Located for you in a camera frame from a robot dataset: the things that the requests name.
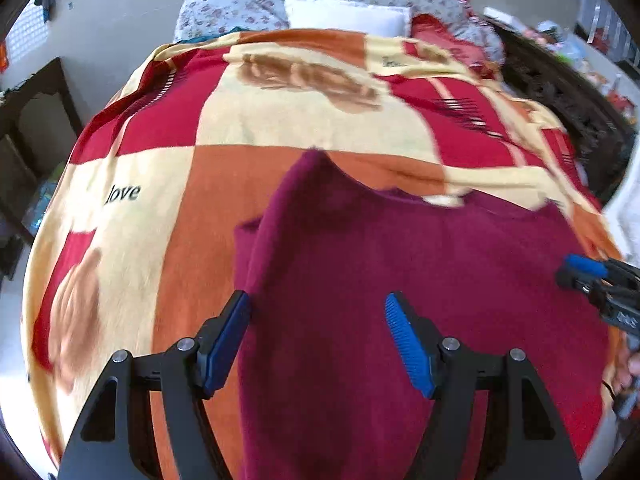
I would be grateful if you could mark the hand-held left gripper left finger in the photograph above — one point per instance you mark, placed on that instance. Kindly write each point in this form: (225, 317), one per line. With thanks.
(225, 342)

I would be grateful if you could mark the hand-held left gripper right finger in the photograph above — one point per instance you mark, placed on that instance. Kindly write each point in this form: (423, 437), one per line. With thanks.
(410, 345)

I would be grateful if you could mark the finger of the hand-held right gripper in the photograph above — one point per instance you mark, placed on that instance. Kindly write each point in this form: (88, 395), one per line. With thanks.
(582, 262)
(575, 281)

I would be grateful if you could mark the maroon knit sweater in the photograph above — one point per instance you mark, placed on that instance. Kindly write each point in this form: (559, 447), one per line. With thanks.
(375, 260)

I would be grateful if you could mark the person's right hand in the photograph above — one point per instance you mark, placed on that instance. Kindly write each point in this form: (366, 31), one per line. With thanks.
(629, 372)

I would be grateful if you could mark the dark carved wooden headboard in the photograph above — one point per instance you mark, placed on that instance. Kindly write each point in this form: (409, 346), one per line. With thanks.
(565, 105)

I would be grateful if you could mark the orange red printed blanket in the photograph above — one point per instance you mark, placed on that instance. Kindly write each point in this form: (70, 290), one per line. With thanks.
(175, 160)

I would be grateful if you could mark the red ruffled pillow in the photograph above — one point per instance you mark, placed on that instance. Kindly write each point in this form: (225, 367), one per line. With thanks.
(435, 30)

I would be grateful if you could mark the white pillow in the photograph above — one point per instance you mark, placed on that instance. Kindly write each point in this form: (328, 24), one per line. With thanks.
(350, 15)

